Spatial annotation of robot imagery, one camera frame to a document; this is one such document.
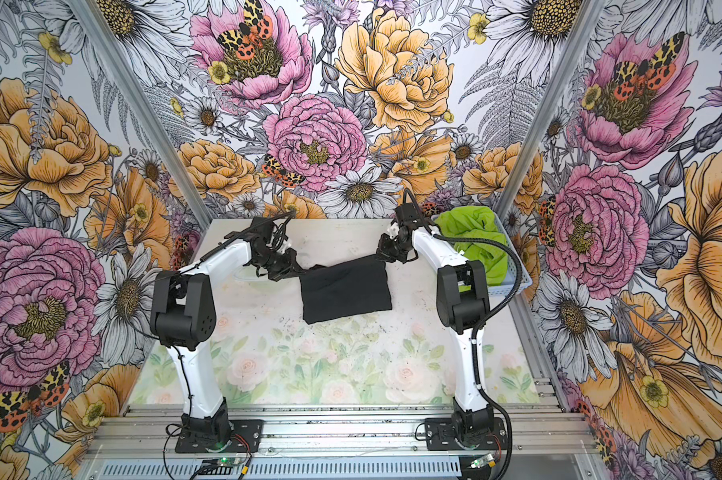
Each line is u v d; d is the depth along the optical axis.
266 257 0.83
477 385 0.62
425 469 1.12
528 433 0.76
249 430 0.76
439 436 0.74
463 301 0.59
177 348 0.56
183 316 0.54
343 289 0.98
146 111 0.89
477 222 1.10
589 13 0.72
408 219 0.83
